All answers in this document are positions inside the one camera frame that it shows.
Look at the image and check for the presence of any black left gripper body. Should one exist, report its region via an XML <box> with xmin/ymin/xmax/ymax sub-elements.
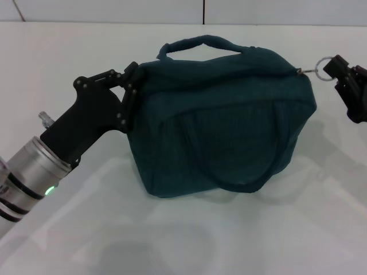
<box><xmin>40</xmin><ymin>76</ymin><xmax>130</xmax><ymax>164</ymax></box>

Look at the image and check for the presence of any dark teal fabric lunch bag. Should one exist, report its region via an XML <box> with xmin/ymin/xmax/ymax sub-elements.
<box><xmin>127</xmin><ymin>34</ymin><xmax>336</xmax><ymax>201</ymax></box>

